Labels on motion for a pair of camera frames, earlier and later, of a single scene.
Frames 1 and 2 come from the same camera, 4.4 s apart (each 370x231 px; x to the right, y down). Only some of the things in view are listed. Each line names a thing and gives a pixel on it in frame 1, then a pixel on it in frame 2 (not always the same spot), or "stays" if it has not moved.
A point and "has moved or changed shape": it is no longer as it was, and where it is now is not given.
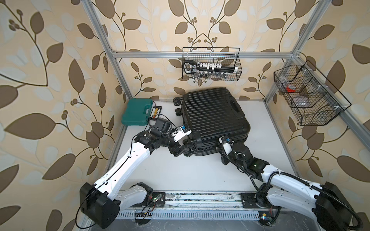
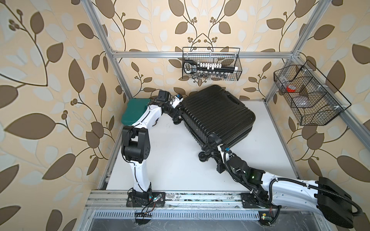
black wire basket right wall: [315, 100] stays
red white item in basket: [291, 88] stays
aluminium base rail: [203, 201] stays
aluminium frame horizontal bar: [202, 54] stays
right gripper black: [224, 160] -> [219, 168]
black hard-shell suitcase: [209, 114] has moved or changed shape
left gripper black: [172, 149] -> [175, 113]
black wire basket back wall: [213, 67] stays
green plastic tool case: [137, 111] stays
